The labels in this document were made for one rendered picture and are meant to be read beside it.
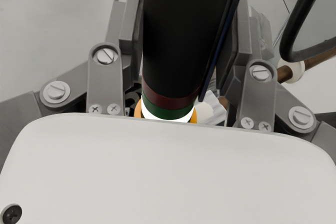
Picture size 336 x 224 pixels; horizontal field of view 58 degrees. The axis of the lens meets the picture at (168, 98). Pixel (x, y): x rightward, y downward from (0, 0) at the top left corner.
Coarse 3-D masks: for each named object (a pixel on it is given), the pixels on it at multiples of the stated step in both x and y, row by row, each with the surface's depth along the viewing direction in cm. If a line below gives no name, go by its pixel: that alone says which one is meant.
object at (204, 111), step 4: (200, 104) 24; (204, 104) 24; (208, 104) 25; (196, 108) 24; (200, 108) 24; (204, 108) 24; (208, 108) 24; (196, 112) 24; (200, 112) 24; (204, 112) 24; (208, 112) 24; (212, 112) 24; (200, 116) 24; (204, 116) 24; (208, 116) 24; (200, 120) 24
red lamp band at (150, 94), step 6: (144, 84) 16; (144, 90) 17; (150, 90) 16; (198, 90) 17; (150, 96) 16; (156, 96) 16; (162, 96) 16; (186, 96) 16; (192, 96) 16; (156, 102) 16; (162, 102) 16; (168, 102) 16; (174, 102) 16; (180, 102) 16; (186, 102) 16; (168, 108) 17; (174, 108) 17
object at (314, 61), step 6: (324, 54) 29; (330, 54) 29; (306, 60) 28; (312, 60) 28; (318, 60) 29; (324, 60) 29; (282, 66) 28; (288, 66) 27; (306, 66) 28; (312, 66) 29; (282, 72) 27; (288, 72) 27; (282, 78) 27; (288, 78) 27; (222, 96) 25; (222, 102) 25
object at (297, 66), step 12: (300, 0) 18; (312, 0) 18; (300, 12) 19; (288, 24) 20; (300, 24) 20; (288, 36) 21; (288, 48) 22; (312, 48) 27; (324, 48) 27; (288, 60) 24; (300, 60) 26; (300, 72) 27
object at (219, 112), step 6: (210, 90) 25; (204, 96) 25; (210, 96) 25; (198, 102) 25; (210, 102) 25; (216, 102) 25; (216, 108) 25; (222, 108) 25; (216, 114) 24; (222, 114) 24; (204, 120) 24; (210, 120) 24; (216, 120) 24; (222, 120) 24
